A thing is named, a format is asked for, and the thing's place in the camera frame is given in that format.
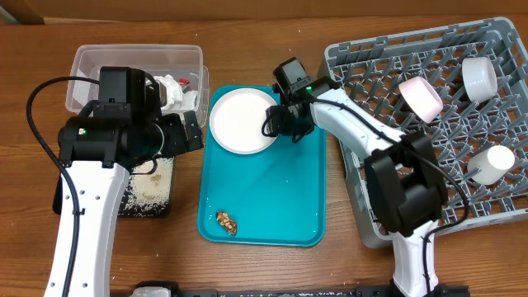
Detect white napkin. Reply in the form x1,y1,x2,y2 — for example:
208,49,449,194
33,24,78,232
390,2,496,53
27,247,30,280
155,74,198,113

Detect red snack wrapper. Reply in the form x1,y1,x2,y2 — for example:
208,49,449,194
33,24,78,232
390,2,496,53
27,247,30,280
178,78,190,90

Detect large white plate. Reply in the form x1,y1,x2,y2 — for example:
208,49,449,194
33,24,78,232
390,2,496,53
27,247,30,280
209,87,277,154

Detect rice pile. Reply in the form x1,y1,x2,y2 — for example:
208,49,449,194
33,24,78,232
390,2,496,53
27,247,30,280
121,155,174,216

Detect brown food scrap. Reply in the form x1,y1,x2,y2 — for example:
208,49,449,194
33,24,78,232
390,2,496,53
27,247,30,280
216,211,238,236

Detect pink bowl with rice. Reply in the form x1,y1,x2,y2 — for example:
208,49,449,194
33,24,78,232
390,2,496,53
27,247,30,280
398,77,443,123

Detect grey-green bowl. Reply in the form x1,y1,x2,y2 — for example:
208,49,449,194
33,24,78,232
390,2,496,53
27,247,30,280
462,57,497,103

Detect small white cup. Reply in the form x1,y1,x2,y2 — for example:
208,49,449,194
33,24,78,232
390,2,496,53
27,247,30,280
467,145,515,186

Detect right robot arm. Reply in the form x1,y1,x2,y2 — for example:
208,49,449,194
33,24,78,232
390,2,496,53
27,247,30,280
262,58,447,296

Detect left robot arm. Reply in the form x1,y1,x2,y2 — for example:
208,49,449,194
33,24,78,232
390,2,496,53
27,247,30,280
45,66,203,296

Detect black tray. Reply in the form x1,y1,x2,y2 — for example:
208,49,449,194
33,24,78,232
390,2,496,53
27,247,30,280
52,154,177,219

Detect clear plastic bin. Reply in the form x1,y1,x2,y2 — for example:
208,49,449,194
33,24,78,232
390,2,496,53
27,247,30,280
70,44,210,127

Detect teal serving tray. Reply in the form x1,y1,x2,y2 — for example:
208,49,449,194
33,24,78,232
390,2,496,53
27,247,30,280
196,84,328,248

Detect grey dish rack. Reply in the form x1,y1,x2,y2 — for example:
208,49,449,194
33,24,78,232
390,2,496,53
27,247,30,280
319,17,527,232

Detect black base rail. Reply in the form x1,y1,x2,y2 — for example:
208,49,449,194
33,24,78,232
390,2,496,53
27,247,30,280
131,280,471,297

